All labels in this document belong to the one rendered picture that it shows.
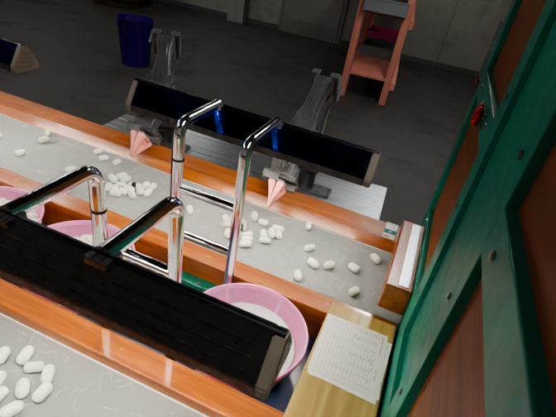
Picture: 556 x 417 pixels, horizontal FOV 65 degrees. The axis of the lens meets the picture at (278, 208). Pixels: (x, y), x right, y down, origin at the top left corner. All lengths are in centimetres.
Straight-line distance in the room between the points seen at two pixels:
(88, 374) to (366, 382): 51
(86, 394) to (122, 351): 9
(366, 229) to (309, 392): 62
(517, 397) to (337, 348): 65
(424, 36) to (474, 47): 82
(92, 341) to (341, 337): 49
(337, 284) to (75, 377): 62
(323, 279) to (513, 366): 84
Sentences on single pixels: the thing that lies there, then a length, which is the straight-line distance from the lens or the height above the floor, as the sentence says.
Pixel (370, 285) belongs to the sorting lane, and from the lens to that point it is 117.
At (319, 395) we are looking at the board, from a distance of 86.
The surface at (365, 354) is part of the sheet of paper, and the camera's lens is 95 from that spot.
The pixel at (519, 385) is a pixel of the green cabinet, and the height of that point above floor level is 126.
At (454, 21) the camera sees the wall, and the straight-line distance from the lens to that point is 809.
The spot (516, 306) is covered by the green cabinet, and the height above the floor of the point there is 127.
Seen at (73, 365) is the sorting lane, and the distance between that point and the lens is 93.
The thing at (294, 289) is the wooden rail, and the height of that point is 77.
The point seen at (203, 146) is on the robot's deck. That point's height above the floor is 67.
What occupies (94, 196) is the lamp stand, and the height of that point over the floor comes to 106.
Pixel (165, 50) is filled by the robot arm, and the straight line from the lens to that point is 159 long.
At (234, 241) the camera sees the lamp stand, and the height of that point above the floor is 88.
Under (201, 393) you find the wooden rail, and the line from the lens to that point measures 84.
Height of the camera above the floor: 146
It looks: 32 degrees down
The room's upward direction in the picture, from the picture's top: 11 degrees clockwise
